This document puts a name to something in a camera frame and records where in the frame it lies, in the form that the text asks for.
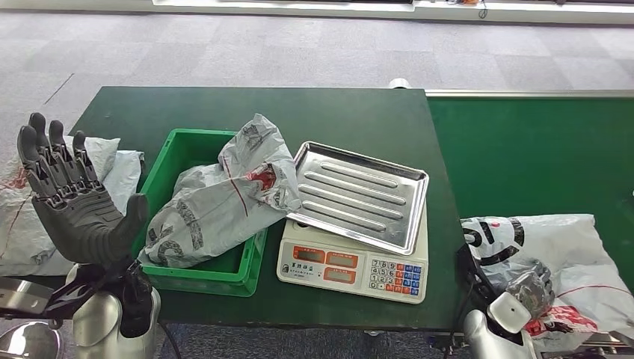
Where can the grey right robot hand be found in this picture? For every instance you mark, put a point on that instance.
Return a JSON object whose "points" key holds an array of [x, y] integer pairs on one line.
{"points": [[535, 292]]}

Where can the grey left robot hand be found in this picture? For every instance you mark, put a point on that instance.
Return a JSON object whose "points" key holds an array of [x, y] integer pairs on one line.
{"points": [[81, 223]]}

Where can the white parcel with black letters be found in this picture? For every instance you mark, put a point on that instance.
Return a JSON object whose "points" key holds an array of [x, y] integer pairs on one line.
{"points": [[579, 257]]}

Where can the grey parcel with red stripe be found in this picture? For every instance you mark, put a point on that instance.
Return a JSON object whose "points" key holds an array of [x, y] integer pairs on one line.
{"points": [[218, 208]]}

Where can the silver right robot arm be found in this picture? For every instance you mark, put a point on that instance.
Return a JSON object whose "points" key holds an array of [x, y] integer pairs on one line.
{"points": [[500, 337]]}

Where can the grey parcel with red print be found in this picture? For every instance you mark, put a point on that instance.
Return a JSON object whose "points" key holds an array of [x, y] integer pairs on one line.
{"points": [[20, 233]]}

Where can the green conveyor belt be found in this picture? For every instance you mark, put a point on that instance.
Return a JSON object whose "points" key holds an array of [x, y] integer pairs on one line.
{"points": [[535, 158]]}

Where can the green plastic crate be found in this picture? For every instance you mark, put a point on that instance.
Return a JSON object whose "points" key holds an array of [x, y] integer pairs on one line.
{"points": [[163, 163]]}

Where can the shiny chrome dome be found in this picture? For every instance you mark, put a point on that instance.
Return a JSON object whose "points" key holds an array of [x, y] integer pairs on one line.
{"points": [[27, 342]]}

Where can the white electronic scale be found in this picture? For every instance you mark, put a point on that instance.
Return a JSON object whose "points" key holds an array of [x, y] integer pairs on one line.
{"points": [[346, 275]]}

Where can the steel scale tray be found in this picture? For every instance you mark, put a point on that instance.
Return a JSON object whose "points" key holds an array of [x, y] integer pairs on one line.
{"points": [[356, 195]]}

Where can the small orange objects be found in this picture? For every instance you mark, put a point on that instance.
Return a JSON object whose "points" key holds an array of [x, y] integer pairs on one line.
{"points": [[463, 2]]}

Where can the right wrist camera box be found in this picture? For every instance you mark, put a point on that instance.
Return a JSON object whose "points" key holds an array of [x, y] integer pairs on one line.
{"points": [[475, 277]]}

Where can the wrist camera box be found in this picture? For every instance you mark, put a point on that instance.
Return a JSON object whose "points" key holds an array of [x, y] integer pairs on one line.
{"points": [[475, 277], [25, 295]]}

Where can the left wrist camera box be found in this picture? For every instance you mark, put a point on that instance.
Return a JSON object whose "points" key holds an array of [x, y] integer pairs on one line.
{"points": [[25, 295]]}

